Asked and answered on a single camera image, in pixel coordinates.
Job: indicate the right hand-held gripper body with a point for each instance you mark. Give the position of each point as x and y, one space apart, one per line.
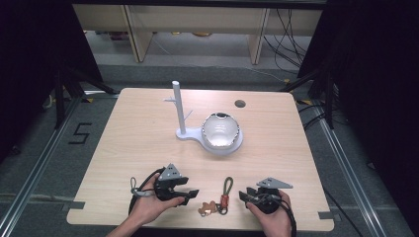
268 197

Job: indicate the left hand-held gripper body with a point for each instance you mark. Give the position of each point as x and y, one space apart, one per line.
166 191

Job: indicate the person's left hand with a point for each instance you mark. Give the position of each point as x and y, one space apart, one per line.
150 205

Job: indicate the person's right hand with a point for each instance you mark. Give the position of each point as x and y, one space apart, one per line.
275 220

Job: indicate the white stand with pegs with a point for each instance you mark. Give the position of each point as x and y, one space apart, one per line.
180 108

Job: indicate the black metal stand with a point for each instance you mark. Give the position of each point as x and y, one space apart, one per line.
66 89
324 89

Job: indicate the black curtain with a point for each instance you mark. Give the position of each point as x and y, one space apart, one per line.
372 98
39 65

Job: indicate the beige wooden desk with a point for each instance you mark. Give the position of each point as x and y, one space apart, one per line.
197 19

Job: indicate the aluminium floor rail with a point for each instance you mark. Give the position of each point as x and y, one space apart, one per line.
349 171
36 164

